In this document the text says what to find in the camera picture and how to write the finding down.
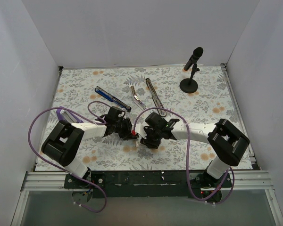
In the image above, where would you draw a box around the blue stapler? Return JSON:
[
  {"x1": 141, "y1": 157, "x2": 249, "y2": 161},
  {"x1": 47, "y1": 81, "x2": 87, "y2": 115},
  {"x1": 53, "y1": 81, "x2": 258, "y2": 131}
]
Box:
[{"x1": 94, "y1": 86, "x2": 132, "y2": 112}]

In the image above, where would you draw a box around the floral table mat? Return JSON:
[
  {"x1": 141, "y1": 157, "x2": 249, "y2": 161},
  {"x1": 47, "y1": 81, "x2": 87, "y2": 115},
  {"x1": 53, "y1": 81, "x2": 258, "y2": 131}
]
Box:
[{"x1": 34, "y1": 65, "x2": 257, "y2": 171}]

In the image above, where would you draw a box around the aluminium frame rail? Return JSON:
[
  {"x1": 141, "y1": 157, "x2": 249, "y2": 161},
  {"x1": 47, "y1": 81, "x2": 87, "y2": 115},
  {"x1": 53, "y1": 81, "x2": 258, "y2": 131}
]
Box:
[{"x1": 21, "y1": 170, "x2": 274, "y2": 191}]

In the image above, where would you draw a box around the purple stapler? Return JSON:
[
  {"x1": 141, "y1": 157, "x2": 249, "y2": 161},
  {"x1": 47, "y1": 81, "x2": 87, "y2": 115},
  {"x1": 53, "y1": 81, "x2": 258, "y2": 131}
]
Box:
[{"x1": 56, "y1": 109, "x2": 83, "y2": 123}]

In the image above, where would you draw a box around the white stapler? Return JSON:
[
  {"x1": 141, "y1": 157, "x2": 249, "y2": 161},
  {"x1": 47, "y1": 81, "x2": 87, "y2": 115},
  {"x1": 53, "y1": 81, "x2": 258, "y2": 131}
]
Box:
[{"x1": 130, "y1": 85, "x2": 147, "y2": 110}]

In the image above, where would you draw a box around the black microphone on stand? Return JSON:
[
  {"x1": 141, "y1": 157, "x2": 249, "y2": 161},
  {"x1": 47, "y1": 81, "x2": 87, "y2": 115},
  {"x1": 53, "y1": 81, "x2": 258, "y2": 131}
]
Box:
[{"x1": 179, "y1": 47, "x2": 204, "y2": 94}]

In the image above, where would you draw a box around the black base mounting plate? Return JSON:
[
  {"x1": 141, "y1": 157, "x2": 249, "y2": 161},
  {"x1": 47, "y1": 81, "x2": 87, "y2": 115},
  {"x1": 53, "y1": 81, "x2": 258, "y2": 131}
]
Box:
[{"x1": 64, "y1": 170, "x2": 232, "y2": 198}]

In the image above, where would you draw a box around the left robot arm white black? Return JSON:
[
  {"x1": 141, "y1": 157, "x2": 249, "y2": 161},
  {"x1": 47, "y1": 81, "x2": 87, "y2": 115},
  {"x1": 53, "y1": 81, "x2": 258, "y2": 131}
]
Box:
[{"x1": 42, "y1": 106, "x2": 138, "y2": 188}]

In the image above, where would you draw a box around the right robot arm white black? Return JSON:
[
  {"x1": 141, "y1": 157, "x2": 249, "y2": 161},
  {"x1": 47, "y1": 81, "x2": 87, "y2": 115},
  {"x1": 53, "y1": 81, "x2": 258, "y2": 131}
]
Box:
[{"x1": 133, "y1": 113, "x2": 250, "y2": 187}]

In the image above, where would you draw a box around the small staple box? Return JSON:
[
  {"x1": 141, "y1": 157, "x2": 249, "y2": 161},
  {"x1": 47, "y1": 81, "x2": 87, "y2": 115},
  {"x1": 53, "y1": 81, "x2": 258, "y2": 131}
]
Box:
[{"x1": 135, "y1": 141, "x2": 142, "y2": 147}]

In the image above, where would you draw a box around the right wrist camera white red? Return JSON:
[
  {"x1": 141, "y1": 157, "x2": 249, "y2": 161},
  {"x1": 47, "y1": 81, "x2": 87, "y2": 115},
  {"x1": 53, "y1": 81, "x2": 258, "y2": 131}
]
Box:
[{"x1": 132, "y1": 123, "x2": 147, "y2": 139}]

